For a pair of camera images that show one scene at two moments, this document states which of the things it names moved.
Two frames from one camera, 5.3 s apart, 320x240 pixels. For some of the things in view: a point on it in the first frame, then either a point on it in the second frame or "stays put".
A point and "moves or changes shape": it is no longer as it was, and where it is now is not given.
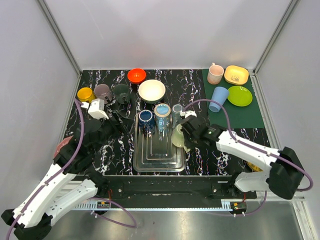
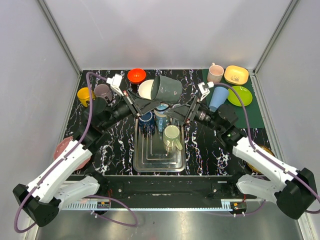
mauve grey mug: [101, 91] stays put
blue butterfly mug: [162, 112] stays put
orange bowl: [136, 75] stays put
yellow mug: [85, 94] stays put
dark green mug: [122, 93] moves or changes shape
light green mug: [177, 138] moves or changes shape
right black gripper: [188, 144] -> [183, 113]
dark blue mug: [146, 122] stays put
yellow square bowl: [236, 75] stays put
